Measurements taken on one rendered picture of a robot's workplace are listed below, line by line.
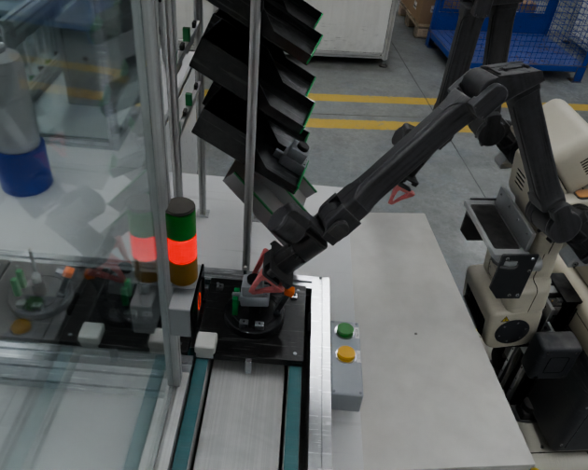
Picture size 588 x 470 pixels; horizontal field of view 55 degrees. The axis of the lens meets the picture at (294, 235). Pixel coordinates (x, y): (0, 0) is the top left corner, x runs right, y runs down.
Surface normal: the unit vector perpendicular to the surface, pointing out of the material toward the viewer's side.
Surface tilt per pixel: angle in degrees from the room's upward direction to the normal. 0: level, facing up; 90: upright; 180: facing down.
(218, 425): 0
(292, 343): 0
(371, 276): 0
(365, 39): 90
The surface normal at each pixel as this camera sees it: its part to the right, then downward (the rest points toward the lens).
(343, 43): 0.09, 0.62
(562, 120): -0.61, -0.58
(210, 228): 0.08, -0.78
